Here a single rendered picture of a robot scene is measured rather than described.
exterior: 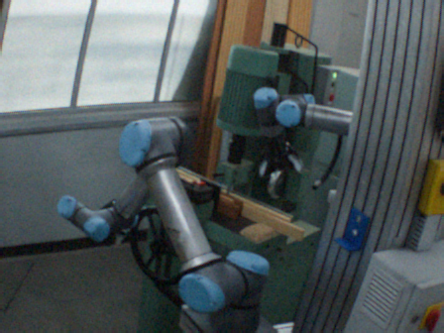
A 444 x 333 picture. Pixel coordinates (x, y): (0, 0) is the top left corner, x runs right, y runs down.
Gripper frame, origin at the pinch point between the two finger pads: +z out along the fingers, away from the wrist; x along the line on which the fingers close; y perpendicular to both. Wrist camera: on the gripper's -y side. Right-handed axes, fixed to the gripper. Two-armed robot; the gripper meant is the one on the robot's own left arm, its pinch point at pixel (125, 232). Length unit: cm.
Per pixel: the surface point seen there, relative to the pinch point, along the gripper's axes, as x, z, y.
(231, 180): 13.0, 21.5, -35.1
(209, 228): 17.2, 18.2, -16.6
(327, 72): 23, 27, -89
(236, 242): 29.3, 18.5, -16.9
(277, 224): 34, 29, -29
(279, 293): 33, 66, -7
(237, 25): -98, 111, -131
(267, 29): -96, 136, -144
